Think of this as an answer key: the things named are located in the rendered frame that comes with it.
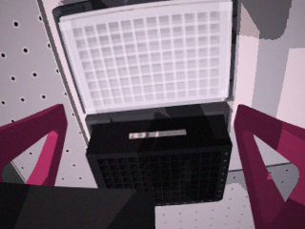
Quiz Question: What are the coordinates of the light grey perforated base plate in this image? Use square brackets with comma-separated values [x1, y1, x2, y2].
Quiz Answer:
[0, 0, 299, 229]

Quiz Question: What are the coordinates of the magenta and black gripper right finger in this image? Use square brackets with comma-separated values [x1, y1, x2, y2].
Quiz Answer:
[234, 104, 305, 229]

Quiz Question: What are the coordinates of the black deep-well block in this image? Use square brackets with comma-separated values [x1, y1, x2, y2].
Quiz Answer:
[85, 114, 233, 206]

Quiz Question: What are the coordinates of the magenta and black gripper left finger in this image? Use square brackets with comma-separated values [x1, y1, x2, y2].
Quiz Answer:
[0, 104, 68, 186]

